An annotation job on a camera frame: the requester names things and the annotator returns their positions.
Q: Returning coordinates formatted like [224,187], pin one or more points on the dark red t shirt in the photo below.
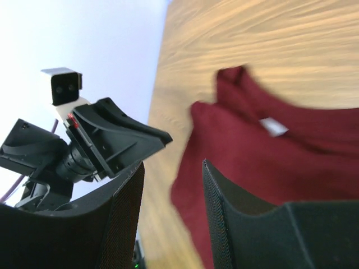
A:
[274,150]

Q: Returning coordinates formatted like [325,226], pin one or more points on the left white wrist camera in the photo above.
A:
[59,91]

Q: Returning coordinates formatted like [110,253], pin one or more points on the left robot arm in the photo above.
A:
[34,152]

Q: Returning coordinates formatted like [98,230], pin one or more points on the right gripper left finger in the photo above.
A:
[97,230]

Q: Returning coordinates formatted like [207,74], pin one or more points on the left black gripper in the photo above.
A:
[104,141]

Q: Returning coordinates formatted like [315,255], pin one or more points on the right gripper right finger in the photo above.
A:
[247,232]

